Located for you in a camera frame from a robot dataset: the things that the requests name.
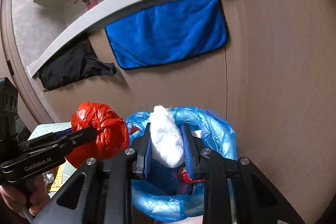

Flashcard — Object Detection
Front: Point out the white tissue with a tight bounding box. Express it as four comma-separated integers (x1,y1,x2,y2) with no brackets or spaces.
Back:
148,105,184,168

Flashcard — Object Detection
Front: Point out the red plastic bag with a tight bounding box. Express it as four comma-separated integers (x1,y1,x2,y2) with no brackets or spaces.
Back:
66,102,130,168

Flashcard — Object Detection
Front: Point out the blue lined trash bin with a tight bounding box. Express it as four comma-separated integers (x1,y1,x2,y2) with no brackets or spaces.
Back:
126,106,238,222

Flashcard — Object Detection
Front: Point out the grey kitchen countertop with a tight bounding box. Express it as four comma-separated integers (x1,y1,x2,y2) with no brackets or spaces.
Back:
26,0,336,78

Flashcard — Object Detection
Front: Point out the person's left hand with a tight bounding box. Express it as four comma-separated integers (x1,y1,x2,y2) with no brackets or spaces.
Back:
1,175,50,218

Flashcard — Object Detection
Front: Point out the red snack packet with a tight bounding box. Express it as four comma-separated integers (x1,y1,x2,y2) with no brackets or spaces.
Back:
178,166,205,184

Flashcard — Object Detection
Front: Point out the green checked tablecloth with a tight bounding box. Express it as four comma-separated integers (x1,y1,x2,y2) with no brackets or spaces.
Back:
27,122,77,195

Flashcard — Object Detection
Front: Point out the black hanging cloth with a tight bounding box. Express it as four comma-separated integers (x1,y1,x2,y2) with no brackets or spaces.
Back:
38,38,117,91

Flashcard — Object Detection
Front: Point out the blue hanging towel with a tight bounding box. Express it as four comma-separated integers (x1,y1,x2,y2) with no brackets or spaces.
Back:
105,0,229,70

